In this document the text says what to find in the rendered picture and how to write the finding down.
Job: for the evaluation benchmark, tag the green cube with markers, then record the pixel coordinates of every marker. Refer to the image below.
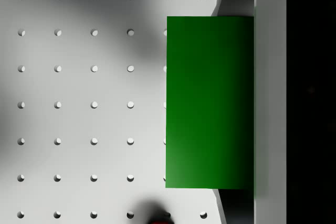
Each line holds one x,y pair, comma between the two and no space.
210,103

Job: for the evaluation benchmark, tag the red mug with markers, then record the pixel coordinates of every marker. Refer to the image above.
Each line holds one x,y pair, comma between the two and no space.
160,222

